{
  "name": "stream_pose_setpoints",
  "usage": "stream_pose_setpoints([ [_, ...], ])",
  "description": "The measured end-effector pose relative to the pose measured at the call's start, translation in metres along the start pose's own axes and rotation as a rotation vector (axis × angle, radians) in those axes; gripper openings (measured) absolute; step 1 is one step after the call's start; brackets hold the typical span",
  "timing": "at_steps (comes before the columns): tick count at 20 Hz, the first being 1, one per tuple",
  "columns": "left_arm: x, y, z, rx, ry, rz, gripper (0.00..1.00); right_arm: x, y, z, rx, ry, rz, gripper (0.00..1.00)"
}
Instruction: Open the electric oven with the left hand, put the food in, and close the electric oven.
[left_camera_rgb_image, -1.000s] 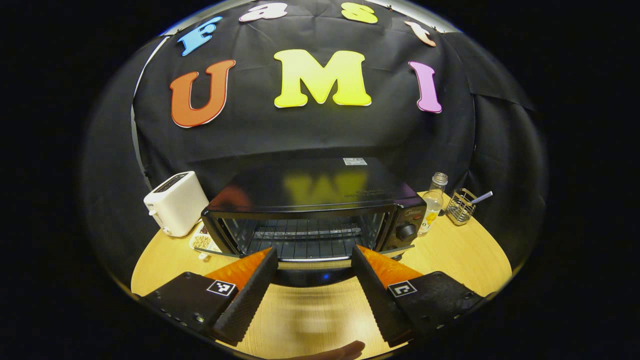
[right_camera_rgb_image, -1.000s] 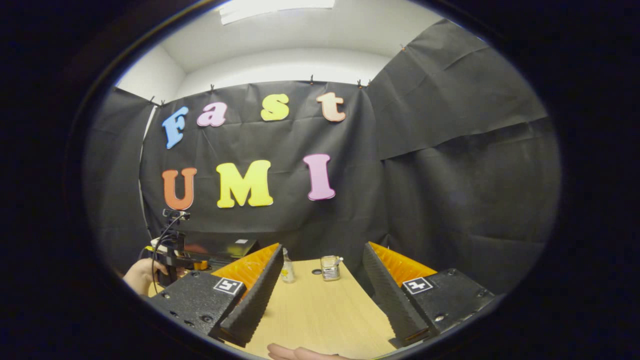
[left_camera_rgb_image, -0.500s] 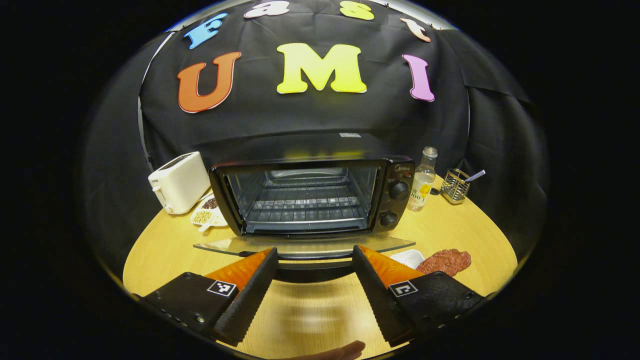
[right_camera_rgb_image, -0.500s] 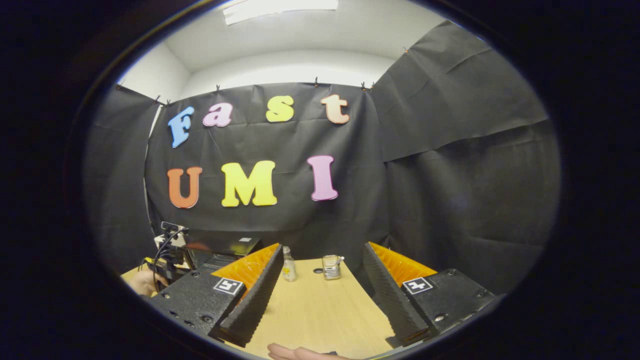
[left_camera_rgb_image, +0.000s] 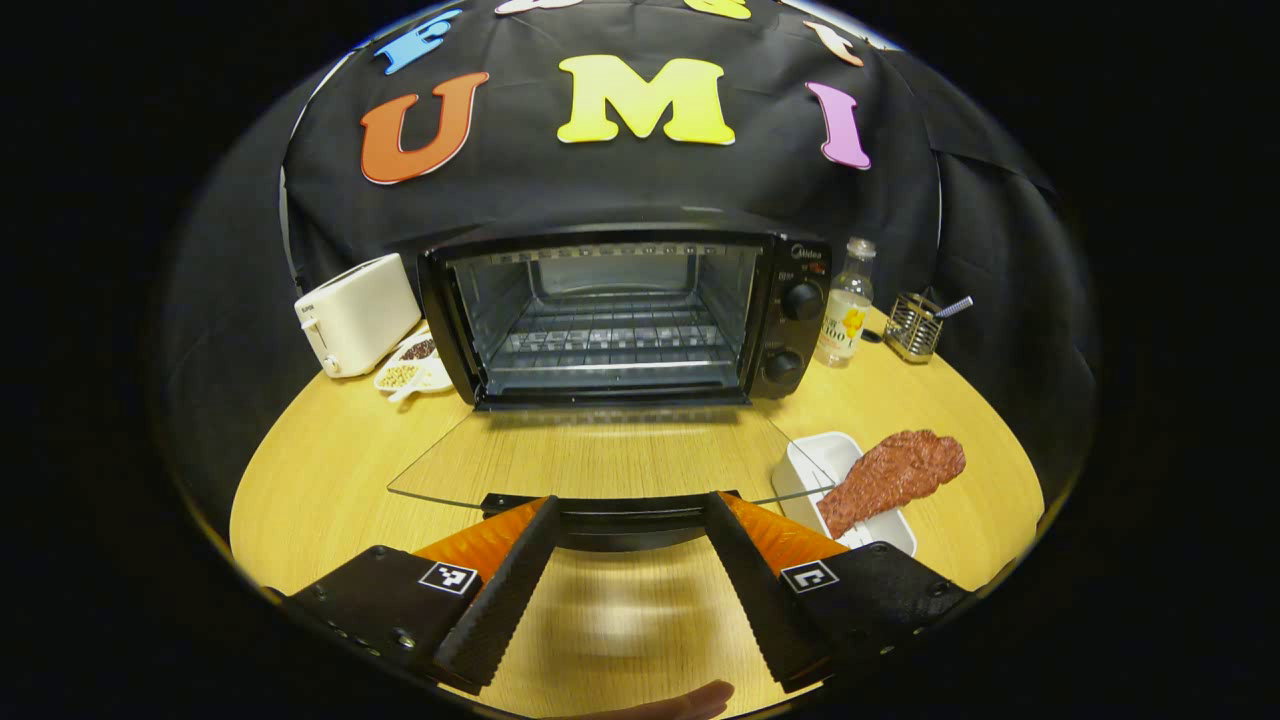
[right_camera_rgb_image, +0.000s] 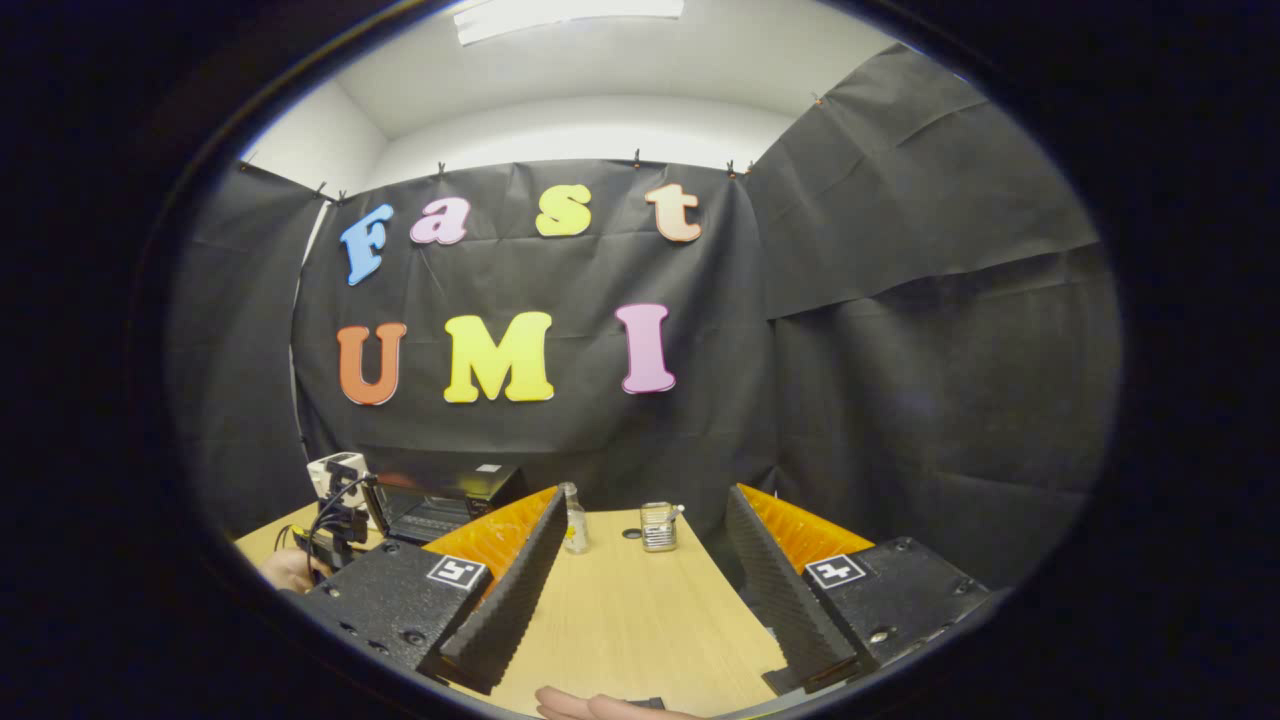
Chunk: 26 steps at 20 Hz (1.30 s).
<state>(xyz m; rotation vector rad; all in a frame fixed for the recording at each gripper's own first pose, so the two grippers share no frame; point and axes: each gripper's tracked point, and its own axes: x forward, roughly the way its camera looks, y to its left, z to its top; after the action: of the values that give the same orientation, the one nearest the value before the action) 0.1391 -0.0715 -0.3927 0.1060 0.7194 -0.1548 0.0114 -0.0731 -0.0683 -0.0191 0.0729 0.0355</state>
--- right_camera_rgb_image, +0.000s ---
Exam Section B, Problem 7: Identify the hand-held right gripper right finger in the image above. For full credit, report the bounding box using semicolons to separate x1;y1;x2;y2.
725;484;993;696

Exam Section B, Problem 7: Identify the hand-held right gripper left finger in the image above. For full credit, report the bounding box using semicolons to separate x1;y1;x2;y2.
296;487;568;696

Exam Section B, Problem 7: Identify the black electric oven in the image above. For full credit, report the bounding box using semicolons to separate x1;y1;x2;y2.
368;462;531;547

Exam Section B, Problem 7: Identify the white toaster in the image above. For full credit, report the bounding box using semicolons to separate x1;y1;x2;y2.
307;452;371;501

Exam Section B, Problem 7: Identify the small glass bottle yellow label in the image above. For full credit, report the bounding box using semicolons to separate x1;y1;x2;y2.
558;482;589;555

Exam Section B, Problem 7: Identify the glass jar with utensil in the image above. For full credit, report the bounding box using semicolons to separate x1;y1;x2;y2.
640;501;686;553

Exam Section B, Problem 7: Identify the black backdrop cloth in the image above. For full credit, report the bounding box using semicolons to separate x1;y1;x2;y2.
165;42;1123;571

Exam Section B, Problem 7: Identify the white ceiling light panel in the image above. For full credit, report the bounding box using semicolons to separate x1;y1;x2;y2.
453;0;686;46

